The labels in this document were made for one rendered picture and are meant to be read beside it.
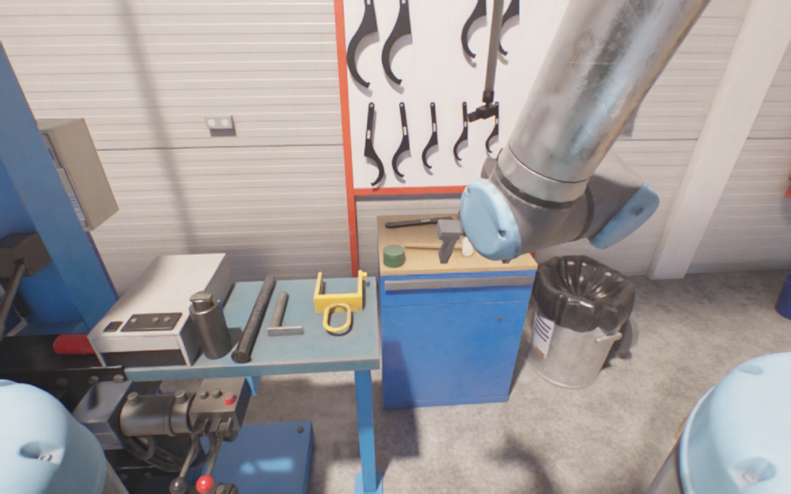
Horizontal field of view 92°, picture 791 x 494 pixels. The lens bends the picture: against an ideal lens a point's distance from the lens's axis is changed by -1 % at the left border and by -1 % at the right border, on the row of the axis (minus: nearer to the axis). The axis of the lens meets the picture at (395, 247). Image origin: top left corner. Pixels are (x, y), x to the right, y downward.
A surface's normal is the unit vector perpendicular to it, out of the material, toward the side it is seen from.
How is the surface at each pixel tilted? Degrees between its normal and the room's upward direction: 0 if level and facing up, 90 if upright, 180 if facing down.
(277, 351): 0
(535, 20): 90
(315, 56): 90
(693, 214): 90
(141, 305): 0
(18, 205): 90
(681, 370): 0
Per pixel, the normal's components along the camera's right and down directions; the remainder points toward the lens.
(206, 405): 0.00, -0.86
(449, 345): 0.07, 0.50
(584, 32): -0.81, 0.35
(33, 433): 0.44, -0.88
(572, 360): -0.36, 0.51
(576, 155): -0.09, 0.75
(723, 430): -0.81, -0.58
